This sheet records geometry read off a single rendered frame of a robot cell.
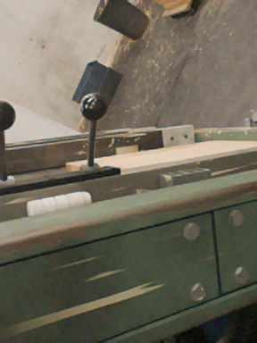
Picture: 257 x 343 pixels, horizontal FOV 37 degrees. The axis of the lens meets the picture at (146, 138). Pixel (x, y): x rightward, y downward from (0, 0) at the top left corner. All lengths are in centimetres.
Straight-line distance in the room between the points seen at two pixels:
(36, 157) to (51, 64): 514
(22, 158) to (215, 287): 85
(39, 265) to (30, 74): 593
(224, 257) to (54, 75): 595
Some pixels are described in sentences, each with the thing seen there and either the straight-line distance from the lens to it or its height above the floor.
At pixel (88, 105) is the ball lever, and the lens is 50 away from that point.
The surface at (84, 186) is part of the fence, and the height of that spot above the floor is 141.
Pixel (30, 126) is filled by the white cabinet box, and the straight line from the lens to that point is 481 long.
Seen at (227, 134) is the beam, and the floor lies 90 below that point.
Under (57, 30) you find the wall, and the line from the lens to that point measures 629.
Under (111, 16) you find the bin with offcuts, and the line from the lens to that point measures 537.
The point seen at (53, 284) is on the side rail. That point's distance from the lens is 30.
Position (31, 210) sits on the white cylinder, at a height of 147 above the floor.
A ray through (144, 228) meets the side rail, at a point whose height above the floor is 143.
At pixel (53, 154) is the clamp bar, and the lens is 114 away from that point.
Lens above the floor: 158
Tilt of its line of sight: 24 degrees down
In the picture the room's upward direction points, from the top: 65 degrees counter-clockwise
